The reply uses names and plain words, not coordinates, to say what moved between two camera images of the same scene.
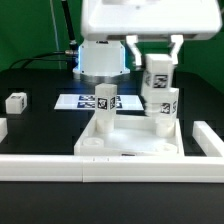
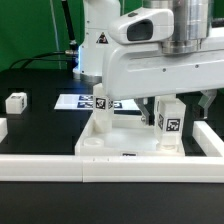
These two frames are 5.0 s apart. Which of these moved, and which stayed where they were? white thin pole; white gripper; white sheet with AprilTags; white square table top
Moved: white gripper
Stayed: white thin pole; white sheet with AprilTags; white square table top
